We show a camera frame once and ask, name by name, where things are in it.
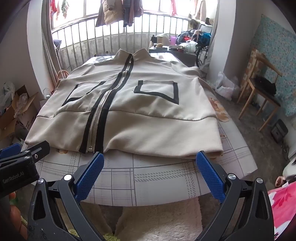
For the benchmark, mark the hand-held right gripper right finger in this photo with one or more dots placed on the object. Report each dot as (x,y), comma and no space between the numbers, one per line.
(209,176)

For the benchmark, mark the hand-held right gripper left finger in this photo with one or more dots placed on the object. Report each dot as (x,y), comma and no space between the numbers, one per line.
(90,178)

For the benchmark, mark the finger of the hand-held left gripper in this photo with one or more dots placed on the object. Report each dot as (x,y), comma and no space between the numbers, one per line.
(37,150)
(10,150)

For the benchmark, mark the beige zip jacket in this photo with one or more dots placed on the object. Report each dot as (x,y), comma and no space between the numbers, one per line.
(150,120)

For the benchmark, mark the pile of colourful clothes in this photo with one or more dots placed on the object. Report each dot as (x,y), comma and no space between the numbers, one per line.
(192,34)

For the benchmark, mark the open cardboard box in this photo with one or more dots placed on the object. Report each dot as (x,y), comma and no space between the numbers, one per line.
(13,111)

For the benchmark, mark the patterned glossy tablecloth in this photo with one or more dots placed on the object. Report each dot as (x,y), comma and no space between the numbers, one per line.
(161,176)

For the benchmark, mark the white green paper bag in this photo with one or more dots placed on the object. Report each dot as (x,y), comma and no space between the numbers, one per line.
(47,102)

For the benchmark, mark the clear plastic wrap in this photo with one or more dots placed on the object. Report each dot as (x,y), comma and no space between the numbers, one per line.
(23,98)

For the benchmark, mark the translucent plastic bag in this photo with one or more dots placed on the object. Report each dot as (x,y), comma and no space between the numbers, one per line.
(7,92)

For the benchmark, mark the cream fleece cloth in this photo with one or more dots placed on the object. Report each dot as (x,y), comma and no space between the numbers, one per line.
(150,220)

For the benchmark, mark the pink floral cloth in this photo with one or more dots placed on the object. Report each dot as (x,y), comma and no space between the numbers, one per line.
(284,204)

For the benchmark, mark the black floor appliance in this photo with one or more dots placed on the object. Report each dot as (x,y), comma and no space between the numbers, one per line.
(279,131)

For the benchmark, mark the wooden chair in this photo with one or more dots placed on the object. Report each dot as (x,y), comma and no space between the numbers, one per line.
(256,87)

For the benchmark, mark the black bag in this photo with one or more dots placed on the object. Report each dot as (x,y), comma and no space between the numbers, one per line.
(268,85)

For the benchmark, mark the blue dotted cloth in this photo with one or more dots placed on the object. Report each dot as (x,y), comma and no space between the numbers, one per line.
(57,44)

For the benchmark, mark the black wheel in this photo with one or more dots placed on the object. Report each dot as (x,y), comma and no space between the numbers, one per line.
(198,58)

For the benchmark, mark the grey cabinet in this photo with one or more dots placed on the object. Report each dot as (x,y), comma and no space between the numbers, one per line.
(185,59)

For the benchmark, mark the orange floral panel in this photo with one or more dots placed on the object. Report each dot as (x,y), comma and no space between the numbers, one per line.
(251,63)

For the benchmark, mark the crumpled white plastic bag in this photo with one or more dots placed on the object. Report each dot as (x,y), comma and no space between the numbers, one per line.
(190,46)

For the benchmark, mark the metal balcony railing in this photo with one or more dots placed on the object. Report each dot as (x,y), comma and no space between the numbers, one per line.
(74,23)

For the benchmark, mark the pink plastic container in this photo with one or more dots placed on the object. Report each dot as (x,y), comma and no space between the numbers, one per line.
(173,40)

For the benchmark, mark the teal floral board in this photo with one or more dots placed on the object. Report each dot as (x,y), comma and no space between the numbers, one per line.
(277,51)

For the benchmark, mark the beige cloth bag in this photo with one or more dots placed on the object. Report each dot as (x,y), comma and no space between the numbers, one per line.
(163,39)

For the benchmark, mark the hanging grey-green garment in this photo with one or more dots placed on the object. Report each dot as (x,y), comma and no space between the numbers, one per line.
(65,8)

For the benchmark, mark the hanging red garment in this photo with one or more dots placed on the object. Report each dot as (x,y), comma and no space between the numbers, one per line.
(53,5)

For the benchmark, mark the hanging beige garment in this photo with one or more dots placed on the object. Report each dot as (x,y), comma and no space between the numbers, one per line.
(111,14)

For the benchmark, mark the hanging dark garment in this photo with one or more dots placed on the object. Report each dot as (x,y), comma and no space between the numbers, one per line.
(133,11)

